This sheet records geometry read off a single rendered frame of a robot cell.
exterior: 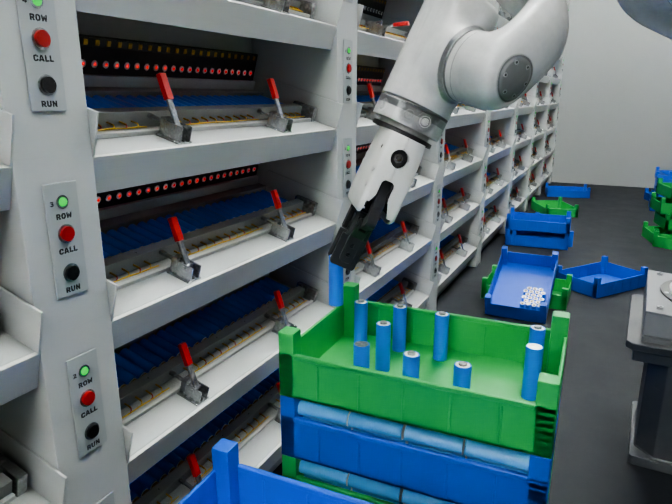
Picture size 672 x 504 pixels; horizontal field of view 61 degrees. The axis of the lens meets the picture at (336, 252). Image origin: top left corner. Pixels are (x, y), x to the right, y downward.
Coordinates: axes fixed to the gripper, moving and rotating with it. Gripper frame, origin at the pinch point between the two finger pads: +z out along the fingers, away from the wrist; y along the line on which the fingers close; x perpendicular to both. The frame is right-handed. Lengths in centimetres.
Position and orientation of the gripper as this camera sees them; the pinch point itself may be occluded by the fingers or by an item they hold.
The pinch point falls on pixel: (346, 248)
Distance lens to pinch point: 69.9
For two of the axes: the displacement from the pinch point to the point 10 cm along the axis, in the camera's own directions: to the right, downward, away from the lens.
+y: -1.0, -2.6, 9.6
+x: -9.0, -3.9, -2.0
